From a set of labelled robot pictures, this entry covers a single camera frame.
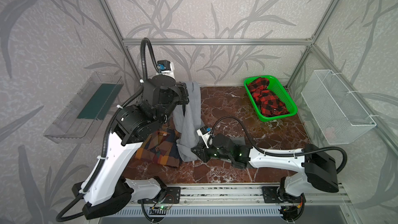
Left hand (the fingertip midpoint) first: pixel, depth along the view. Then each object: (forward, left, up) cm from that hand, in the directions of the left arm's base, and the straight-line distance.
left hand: (186, 79), depth 56 cm
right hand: (-12, -1, -31) cm, 33 cm away
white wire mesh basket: (-6, -63, -14) cm, 65 cm away
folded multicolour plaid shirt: (-9, +17, -43) cm, 47 cm away
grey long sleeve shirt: (-8, +1, -19) cm, 21 cm away
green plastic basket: (+40, -58, -44) cm, 83 cm away
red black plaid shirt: (+21, -49, -43) cm, 68 cm away
